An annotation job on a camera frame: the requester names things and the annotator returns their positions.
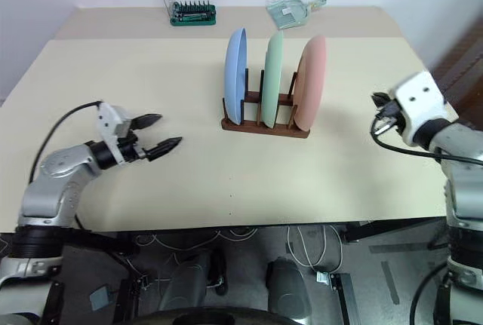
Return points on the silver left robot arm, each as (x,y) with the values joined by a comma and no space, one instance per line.
(56,163)

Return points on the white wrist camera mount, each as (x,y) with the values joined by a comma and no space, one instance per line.
(107,121)
(419,102)

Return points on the blue plate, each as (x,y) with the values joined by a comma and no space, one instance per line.
(234,72)

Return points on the grey-blue square pad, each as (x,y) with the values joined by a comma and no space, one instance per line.
(100,299)

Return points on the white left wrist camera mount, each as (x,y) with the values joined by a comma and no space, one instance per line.
(107,121)

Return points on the dark rounded grey shape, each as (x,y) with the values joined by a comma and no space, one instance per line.
(288,287)
(185,283)

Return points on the black table leg with bracket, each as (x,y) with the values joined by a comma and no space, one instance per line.
(343,295)

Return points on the green screwdriver bit set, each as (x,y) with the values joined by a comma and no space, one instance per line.
(193,14)

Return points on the red plate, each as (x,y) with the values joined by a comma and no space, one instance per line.
(311,80)

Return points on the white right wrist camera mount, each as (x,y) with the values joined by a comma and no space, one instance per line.
(419,102)

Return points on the brown wooden dish rack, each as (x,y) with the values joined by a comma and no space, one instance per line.
(264,131)

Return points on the green plate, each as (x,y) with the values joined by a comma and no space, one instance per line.
(272,76)

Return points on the black table frame beam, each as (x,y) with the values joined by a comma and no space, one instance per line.
(102,245)

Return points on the translucent green dustpan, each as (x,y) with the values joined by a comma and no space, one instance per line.
(288,12)

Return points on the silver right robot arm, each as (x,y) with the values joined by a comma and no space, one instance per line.
(464,140)

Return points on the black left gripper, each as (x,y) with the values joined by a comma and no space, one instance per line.
(130,148)

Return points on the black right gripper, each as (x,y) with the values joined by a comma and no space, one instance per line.
(386,105)

